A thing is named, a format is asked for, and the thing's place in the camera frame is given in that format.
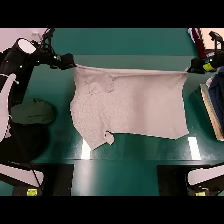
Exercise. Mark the pale pink T-shirt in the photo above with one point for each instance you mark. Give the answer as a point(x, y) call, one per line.
point(140, 103)

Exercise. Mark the red garment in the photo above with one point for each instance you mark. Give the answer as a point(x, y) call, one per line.
point(199, 41)

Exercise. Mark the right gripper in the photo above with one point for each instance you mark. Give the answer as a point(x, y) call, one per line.
point(197, 66)

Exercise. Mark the blue garment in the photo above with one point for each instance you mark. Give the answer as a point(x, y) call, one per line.
point(218, 96)

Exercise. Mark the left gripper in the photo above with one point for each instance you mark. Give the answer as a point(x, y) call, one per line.
point(67, 61)

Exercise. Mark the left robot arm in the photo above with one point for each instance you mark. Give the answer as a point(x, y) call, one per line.
point(16, 60)

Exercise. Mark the dark green garment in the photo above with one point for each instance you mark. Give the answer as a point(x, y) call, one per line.
point(33, 111)

